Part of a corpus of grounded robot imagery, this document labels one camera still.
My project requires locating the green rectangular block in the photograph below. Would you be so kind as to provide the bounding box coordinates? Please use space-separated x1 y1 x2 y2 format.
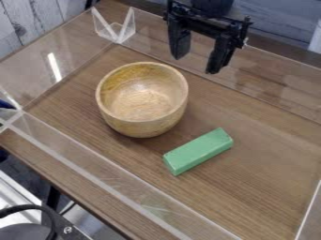
163 127 233 176

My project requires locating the clear acrylic corner bracket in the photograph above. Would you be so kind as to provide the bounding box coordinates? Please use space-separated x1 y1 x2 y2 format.
90 7 135 44

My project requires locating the clear acrylic front wall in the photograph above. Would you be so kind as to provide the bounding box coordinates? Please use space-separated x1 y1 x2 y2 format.
0 87 244 240

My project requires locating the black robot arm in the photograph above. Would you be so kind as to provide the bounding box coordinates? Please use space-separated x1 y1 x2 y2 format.
163 0 253 74

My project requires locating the black cable lower left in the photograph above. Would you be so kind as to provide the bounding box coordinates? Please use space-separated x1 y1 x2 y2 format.
0 203 59 240

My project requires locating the clear acrylic back wall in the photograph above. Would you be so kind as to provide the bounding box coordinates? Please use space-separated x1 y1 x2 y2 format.
123 7 321 124

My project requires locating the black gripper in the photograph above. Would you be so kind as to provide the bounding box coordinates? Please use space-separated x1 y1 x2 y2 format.
165 0 253 74

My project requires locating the black metal table leg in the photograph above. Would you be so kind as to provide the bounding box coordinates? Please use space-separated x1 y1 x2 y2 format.
47 187 62 211

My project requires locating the light brown wooden bowl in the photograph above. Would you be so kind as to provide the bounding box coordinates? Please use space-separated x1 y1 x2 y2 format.
95 62 190 138

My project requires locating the clear acrylic wall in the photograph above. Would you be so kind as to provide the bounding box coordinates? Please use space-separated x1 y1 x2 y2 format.
123 7 321 124
0 87 244 240

